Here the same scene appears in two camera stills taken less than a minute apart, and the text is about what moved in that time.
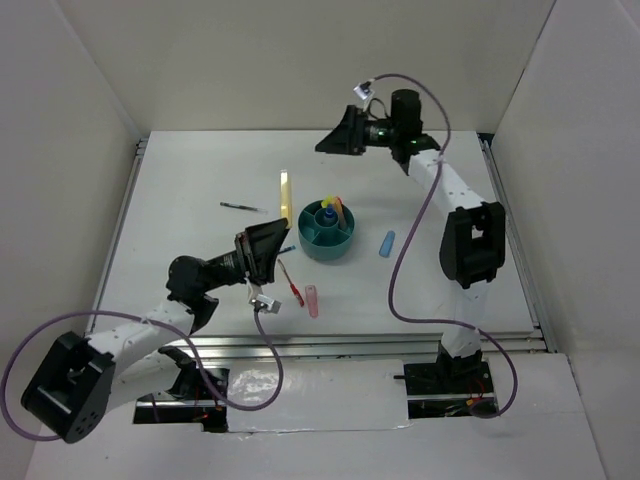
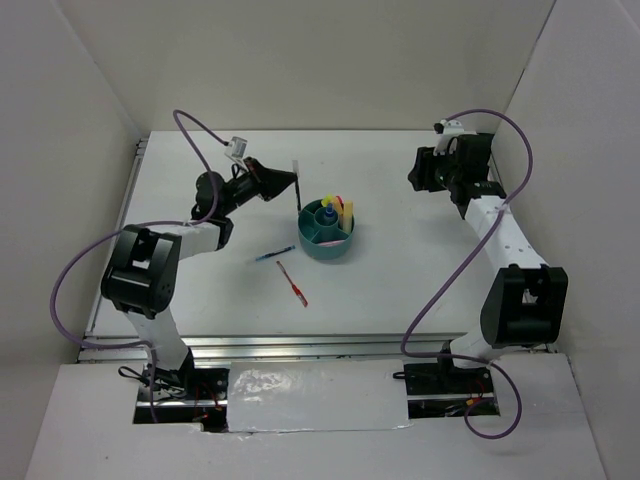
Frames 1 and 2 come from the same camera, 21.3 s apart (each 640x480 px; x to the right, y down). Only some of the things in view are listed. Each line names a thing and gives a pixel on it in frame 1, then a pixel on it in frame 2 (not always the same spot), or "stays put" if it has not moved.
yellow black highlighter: x=326 y=202 stays put
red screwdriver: x=292 y=287 stays put
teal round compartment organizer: x=325 y=233 stays put
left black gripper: x=257 y=249 → x=268 y=183
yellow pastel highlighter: x=286 y=209 → x=348 y=215
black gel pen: x=245 y=207 → x=297 y=192
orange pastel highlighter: x=338 y=203 stays put
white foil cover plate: x=320 y=395 stays put
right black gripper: x=348 y=138 → x=425 y=160
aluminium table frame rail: x=345 y=344 stays put
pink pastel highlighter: x=312 y=300 → x=331 y=243
